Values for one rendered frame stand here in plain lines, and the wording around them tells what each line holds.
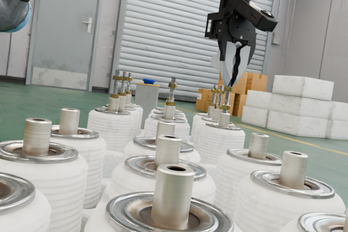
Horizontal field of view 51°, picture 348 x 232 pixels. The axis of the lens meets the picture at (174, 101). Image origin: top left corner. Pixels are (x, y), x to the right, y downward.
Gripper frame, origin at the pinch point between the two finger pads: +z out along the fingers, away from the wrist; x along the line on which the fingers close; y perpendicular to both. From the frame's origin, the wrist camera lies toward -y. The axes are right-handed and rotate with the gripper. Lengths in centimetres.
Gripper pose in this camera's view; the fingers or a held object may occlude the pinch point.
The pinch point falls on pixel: (232, 80)
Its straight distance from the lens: 76.4
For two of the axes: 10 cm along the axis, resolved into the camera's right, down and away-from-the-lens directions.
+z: -1.4, 9.9, 0.5
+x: -8.4, -0.9, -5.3
